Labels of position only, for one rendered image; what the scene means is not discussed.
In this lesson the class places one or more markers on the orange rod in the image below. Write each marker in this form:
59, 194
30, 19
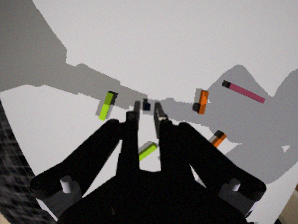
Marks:
202, 102
216, 142

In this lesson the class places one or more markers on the pink rod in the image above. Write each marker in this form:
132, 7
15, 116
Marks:
245, 92

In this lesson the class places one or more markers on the lime green rod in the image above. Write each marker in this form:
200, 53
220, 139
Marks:
147, 151
106, 105

